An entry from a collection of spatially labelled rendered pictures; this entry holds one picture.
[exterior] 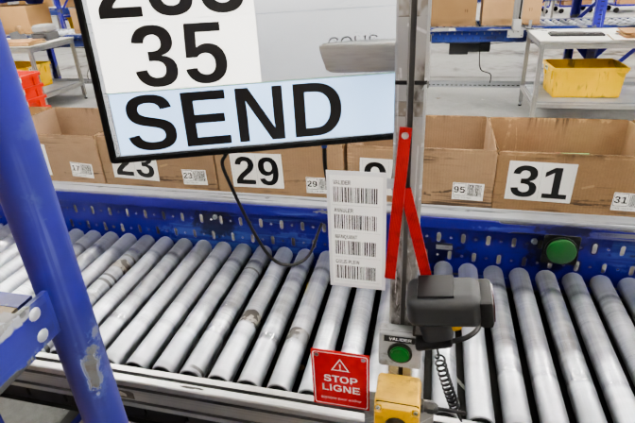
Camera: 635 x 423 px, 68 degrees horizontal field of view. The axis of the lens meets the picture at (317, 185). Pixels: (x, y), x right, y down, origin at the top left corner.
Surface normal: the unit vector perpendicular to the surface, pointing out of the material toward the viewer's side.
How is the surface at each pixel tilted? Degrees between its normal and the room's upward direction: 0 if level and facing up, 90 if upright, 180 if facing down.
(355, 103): 86
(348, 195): 90
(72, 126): 90
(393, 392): 0
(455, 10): 90
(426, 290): 8
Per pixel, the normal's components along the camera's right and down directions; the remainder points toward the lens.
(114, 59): 0.11, 0.36
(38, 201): 0.76, 0.25
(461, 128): -0.24, 0.42
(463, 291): -0.18, -0.90
